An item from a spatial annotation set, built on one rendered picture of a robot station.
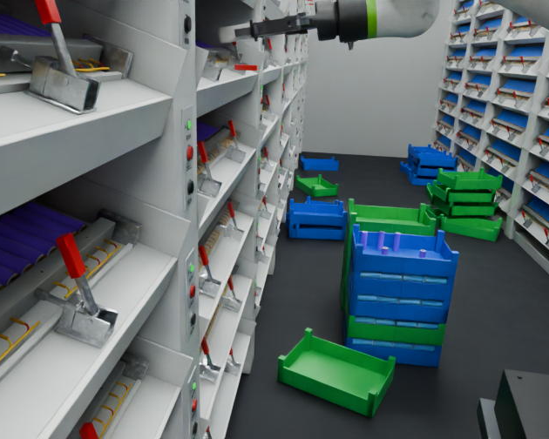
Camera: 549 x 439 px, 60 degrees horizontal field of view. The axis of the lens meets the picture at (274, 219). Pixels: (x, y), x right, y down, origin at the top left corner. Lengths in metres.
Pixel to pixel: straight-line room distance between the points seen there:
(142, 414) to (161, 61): 0.41
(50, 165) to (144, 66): 0.24
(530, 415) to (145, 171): 0.73
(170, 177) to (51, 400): 0.27
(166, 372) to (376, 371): 1.01
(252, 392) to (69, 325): 1.08
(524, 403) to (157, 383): 0.63
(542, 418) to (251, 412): 0.75
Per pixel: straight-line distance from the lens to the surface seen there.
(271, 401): 1.44
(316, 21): 0.99
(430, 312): 1.57
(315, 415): 1.41
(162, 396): 0.66
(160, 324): 0.63
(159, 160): 0.55
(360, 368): 1.60
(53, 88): 0.37
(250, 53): 1.22
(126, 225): 0.56
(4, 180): 0.29
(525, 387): 1.02
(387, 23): 0.99
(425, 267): 1.50
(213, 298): 0.87
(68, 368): 0.40
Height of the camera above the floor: 0.93
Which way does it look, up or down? 19 degrees down
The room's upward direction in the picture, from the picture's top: 3 degrees clockwise
